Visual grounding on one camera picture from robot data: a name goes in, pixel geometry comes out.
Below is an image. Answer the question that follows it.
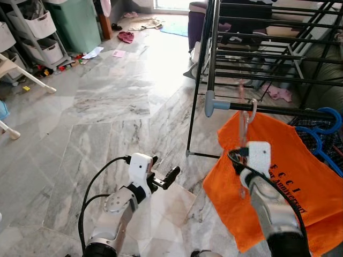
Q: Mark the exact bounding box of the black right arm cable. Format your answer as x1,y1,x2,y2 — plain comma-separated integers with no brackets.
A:
228,149,310,237

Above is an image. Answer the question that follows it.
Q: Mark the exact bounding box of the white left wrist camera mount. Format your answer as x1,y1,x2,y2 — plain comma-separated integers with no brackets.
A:
127,153,155,186

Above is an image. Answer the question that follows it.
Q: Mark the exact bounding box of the green plastic laundry bin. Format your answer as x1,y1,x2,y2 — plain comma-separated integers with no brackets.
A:
46,0,103,55

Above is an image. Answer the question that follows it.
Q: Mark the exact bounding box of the pale pink plastic hanger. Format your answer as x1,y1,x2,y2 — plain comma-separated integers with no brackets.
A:
235,82,259,200

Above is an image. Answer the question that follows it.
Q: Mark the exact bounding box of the white baby high chair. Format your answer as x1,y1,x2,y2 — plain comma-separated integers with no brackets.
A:
0,52,57,141

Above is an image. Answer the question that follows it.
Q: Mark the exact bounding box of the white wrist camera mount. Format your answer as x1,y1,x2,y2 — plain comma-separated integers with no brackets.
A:
246,141,273,173
127,153,155,186

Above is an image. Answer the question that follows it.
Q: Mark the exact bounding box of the purple pouf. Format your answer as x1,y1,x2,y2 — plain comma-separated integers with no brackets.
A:
188,2,213,52

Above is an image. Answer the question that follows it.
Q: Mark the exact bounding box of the white paper sheet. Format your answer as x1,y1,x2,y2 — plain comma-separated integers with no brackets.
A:
80,46,105,60

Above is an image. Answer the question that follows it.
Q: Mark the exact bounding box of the black metal drying rack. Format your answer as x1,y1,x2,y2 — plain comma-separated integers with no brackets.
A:
185,0,343,159

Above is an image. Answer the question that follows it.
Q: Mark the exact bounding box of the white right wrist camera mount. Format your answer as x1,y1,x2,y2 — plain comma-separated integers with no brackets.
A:
246,141,273,173

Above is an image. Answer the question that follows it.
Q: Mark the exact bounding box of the red cloth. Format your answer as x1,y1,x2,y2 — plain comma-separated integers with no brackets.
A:
117,31,135,44

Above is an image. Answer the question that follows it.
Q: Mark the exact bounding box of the beige cloth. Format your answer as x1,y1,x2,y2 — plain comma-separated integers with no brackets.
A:
125,16,165,32

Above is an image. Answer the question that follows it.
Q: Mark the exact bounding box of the blue floor mat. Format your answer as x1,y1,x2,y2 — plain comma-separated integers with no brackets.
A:
160,21,190,37

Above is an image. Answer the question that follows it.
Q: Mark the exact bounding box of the robot right leg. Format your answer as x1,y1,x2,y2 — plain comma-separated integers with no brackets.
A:
190,248,221,257

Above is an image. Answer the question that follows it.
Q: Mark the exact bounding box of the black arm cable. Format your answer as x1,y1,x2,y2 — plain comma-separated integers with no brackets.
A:
78,155,132,253
228,149,310,237

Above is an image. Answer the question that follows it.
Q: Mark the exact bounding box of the small blue plastic stool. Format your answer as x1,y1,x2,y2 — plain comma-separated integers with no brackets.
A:
0,101,9,122

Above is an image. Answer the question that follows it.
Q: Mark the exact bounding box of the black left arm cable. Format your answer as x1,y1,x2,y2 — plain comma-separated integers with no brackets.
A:
78,155,132,253

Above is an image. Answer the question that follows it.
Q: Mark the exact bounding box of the pink cloth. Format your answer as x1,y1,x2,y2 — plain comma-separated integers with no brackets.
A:
266,85,293,103

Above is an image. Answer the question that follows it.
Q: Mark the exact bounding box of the orange printed t-shirt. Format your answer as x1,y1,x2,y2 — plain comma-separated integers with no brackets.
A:
203,110,343,256

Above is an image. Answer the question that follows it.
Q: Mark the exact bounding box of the white drawer storage rack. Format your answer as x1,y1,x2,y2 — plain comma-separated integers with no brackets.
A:
0,0,71,71

